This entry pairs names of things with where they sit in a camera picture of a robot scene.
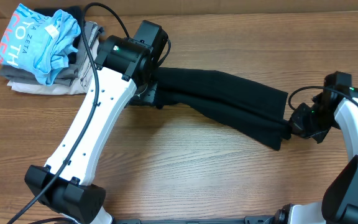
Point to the folded beige garment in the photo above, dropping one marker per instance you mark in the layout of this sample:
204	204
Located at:
78	86

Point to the black t-shirt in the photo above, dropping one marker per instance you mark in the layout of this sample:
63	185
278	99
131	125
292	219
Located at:
252	108

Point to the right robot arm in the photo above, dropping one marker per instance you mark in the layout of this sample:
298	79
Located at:
340	201

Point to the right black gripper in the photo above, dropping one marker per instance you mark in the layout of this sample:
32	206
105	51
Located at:
298	128

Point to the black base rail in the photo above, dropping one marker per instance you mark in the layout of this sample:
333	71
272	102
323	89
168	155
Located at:
264	219

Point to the light blue printed t-shirt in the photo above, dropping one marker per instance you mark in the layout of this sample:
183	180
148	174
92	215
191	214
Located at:
39	44

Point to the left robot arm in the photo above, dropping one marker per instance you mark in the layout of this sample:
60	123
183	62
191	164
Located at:
65	183

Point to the folded grey garment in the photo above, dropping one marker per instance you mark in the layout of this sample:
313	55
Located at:
75	63

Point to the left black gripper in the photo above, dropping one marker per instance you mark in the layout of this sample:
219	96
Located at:
148	96

